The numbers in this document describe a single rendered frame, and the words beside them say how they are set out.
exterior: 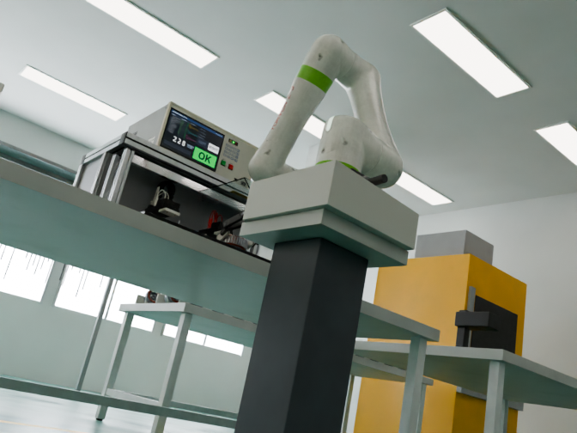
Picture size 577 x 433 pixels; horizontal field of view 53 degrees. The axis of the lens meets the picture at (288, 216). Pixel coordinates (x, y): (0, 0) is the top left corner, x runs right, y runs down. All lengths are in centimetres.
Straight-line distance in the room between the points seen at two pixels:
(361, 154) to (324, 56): 43
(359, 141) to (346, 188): 28
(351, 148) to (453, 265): 407
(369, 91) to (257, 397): 103
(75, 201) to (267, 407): 75
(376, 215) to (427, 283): 429
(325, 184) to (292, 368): 43
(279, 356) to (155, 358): 784
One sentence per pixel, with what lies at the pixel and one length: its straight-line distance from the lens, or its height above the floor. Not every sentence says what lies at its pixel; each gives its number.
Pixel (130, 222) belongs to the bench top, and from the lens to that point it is 171.
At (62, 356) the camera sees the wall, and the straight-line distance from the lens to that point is 867.
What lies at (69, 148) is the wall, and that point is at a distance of 892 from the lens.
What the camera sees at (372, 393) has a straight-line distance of 585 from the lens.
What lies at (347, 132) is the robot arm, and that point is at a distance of 159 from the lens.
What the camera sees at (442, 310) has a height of 142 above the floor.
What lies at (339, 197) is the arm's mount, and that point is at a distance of 133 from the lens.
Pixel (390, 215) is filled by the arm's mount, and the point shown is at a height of 80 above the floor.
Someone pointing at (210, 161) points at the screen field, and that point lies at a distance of 234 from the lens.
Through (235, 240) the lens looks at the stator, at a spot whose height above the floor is 83.
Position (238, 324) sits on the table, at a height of 72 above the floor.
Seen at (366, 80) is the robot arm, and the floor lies 136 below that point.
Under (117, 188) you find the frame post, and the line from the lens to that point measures 209.
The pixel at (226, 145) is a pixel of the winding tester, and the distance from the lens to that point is 240.
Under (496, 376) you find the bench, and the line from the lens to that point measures 289.
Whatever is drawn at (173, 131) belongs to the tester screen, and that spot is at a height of 121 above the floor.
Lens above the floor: 30
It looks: 18 degrees up
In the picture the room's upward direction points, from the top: 12 degrees clockwise
